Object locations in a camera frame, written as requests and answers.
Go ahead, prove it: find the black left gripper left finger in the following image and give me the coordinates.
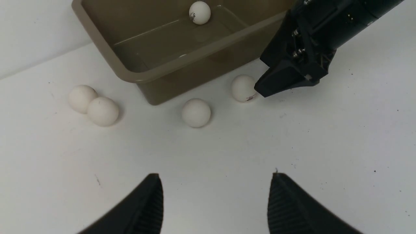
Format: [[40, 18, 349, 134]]
[[79, 173, 164, 234]]

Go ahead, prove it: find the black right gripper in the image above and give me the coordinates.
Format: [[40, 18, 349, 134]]
[[254, 0, 358, 98]]

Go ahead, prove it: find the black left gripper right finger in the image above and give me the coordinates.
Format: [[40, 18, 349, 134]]
[[267, 172, 360, 234]]

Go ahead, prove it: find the white ball with red logo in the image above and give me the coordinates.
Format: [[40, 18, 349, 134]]
[[231, 74, 257, 102]]

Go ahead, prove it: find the plain white ball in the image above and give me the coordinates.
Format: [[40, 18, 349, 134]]
[[181, 99, 211, 128]]

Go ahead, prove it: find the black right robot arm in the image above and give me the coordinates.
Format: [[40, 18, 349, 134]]
[[254, 0, 401, 98]]

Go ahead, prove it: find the white ball lower left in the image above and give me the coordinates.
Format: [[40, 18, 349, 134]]
[[87, 97, 120, 126]]

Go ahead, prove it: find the tan plastic bin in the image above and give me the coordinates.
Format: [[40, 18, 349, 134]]
[[71, 0, 294, 105]]

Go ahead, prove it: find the white ball upper left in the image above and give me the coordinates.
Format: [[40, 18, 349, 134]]
[[68, 85, 98, 114]]

